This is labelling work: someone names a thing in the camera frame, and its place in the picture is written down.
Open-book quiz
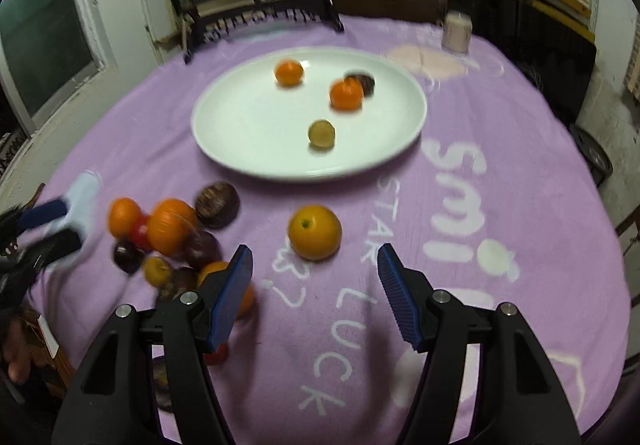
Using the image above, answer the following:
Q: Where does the large orange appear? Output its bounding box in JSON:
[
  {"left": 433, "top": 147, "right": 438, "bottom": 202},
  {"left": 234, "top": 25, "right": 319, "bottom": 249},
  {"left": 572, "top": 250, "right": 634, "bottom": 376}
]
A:
[{"left": 287, "top": 204, "right": 344, "bottom": 261}]

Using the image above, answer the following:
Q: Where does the small red fruit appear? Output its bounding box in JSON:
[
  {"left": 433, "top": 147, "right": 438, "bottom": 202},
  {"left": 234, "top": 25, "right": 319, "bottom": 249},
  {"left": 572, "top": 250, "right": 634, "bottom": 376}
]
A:
[
  {"left": 205, "top": 342, "right": 231, "bottom": 367},
  {"left": 130, "top": 215, "right": 152, "bottom": 253}
]

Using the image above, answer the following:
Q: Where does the small green lime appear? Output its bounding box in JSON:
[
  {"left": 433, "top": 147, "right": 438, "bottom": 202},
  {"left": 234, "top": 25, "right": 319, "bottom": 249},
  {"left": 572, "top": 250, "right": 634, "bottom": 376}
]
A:
[{"left": 307, "top": 119, "right": 336, "bottom": 149}]

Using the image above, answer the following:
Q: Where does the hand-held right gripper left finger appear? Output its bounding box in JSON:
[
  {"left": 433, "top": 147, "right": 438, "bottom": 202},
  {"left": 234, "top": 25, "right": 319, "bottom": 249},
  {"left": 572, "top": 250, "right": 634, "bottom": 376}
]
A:
[{"left": 50, "top": 244, "right": 256, "bottom": 445}]

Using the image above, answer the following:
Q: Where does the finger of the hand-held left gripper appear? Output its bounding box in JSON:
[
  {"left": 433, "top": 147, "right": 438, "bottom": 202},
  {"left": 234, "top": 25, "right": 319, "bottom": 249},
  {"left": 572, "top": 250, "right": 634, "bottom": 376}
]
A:
[
  {"left": 19, "top": 201, "right": 70, "bottom": 230},
  {"left": 27, "top": 228, "right": 85, "bottom": 270}
]

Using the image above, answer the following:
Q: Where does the dark purple plum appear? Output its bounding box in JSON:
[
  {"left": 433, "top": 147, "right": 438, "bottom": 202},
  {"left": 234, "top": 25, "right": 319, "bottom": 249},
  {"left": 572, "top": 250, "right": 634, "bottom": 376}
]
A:
[
  {"left": 112, "top": 240, "right": 147, "bottom": 275},
  {"left": 181, "top": 230, "right": 223, "bottom": 272},
  {"left": 151, "top": 356, "right": 176, "bottom": 414}
]

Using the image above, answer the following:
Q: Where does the purple printed blanket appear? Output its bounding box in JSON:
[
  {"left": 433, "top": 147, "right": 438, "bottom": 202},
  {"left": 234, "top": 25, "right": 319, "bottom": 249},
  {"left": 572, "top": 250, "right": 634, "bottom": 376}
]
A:
[{"left": 36, "top": 14, "right": 632, "bottom": 445}]

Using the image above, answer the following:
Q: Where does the dark brown passion fruit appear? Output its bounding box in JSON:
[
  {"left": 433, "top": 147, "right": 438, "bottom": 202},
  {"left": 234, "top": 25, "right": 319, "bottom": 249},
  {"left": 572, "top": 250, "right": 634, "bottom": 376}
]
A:
[
  {"left": 194, "top": 182, "right": 240, "bottom": 230},
  {"left": 344, "top": 70, "right": 376, "bottom": 97},
  {"left": 156, "top": 267, "right": 199, "bottom": 301}
]

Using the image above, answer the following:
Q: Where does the white blurred object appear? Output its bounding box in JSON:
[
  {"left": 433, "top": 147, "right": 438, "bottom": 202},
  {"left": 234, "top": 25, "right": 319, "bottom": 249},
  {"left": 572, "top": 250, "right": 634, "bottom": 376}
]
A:
[{"left": 56, "top": 169, "right": 102, "bottom": 272}]

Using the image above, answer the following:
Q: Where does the wooden chair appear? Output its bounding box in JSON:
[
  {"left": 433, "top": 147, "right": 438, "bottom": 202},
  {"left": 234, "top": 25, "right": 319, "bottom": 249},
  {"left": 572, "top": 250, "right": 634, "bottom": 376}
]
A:
[{"left": 22, "top": 307, "right": 76, "bottom": 398}]

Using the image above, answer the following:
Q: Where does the round black stool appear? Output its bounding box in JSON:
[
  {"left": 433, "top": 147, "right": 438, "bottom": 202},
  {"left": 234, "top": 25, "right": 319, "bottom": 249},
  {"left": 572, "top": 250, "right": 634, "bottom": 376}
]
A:
[{"left": 571, "top": 124, "right": 615, "bottom": 186}]

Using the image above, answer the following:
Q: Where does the person's left hand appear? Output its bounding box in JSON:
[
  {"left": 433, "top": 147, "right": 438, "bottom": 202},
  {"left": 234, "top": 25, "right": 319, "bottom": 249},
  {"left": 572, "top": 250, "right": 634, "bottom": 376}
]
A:
[{"left": 1, "top": 317, "right": 48, "bottom": 383}]

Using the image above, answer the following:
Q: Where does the small yellow kumquat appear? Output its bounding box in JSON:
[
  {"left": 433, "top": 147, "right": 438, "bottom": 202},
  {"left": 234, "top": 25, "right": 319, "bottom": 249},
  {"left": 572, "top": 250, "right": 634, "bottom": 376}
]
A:
[{"left": 142, "top": 256, "right": 174, "bottom": 288}]

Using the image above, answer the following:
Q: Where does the white oval plate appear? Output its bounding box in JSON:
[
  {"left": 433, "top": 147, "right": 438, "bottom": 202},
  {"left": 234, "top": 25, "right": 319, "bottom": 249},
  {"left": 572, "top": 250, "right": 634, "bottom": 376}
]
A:
[{"left": 192, "top": 46, "right": 429, "bottom": 182}]

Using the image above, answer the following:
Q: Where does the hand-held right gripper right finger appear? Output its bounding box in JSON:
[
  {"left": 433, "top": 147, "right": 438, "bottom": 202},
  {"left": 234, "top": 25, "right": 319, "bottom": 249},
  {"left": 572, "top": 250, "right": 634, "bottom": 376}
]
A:
[{"left": 377, "top": 243, "right": 584, "bottom": 445}]

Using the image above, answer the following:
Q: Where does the white framed window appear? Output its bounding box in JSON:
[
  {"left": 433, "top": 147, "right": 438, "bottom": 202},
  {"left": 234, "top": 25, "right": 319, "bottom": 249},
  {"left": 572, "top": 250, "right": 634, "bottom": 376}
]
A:
[{"left": 0, "top": 0, "right": 108, "bottom": 123}]

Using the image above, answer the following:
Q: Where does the small orange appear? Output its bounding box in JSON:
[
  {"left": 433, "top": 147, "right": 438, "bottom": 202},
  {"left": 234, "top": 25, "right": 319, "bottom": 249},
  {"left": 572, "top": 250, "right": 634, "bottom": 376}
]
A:
[
  {"left": 107, "top": 197, "right": 143, "bottom": 237},
  {"left": 196, "top": 261, "right": 256, "bottom": 321},
  {"left": 328, "top": 79, "right": 365, "bottom": 112},
  {"left": 146, "top": 198, "right": 199, "bottom": 257},
  {"left": 274, "top": 59, "right": 305, "bottom": 88}
]

